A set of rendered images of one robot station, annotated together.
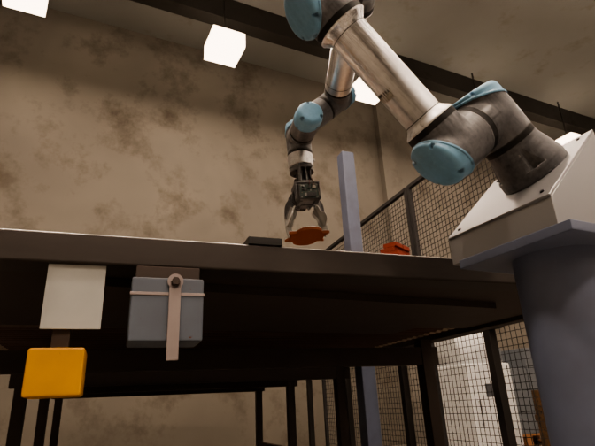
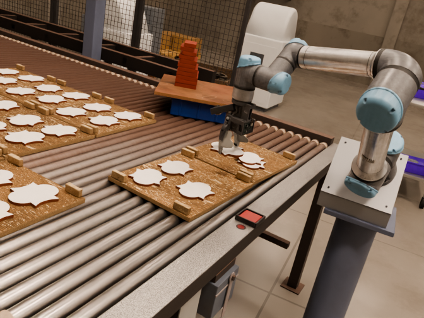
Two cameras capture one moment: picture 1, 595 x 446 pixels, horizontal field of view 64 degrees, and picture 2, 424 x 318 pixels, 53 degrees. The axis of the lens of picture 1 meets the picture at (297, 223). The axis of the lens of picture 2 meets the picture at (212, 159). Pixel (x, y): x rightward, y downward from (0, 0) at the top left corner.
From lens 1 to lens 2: 1.45 m
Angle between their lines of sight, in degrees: 59
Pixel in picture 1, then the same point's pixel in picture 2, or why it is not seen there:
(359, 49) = (382, 142)
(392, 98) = (371, 163)
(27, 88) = not seen: outside the picture
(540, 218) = (379, 219)
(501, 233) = (355, 211)
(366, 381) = not seen: hidden behind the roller
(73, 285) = (189, 306)
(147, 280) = (222, 284)
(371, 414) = not seen: hidden behind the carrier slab
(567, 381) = (344, 272)
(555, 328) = (352, 253)
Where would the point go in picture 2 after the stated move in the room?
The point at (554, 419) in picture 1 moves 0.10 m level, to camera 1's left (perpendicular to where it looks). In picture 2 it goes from (330, 280) to (316, 287)
